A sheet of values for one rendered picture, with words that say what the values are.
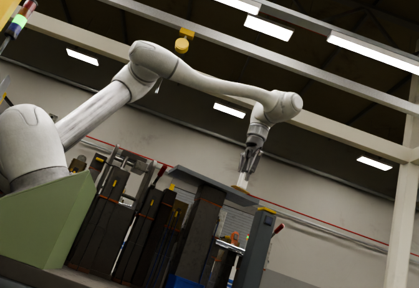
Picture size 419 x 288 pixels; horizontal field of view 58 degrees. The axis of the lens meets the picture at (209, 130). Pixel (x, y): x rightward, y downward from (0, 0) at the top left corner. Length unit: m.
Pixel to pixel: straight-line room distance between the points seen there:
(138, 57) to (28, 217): 0.77
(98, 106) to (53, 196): 0.56
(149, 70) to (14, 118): 0.59
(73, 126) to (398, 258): 4.84
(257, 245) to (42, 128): 0.93
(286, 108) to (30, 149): 0.95
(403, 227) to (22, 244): 5.20
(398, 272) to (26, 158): 5.05
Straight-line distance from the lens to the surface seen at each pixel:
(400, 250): 5.68
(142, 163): 1.58
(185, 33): 4.36
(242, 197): 1.55
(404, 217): 5.79
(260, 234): 1.60
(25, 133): 1.13
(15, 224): 1.01
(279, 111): 1.57
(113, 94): 1.53
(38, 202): 1.01
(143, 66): 1.53
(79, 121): 1.43
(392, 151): 5.99
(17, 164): 1.11
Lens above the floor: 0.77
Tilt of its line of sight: 22 degrees up
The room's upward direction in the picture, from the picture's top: 20 degrees clockwise
